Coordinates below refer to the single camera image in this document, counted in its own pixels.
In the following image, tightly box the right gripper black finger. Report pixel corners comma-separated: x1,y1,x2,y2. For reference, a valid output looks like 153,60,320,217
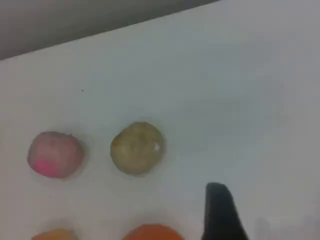
201,182,250,240

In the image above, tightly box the orange with stem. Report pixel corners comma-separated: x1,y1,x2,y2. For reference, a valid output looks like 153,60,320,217
121,223,185,240

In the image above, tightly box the ridged long bread roll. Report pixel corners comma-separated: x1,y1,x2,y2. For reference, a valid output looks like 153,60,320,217
30,226,76,240

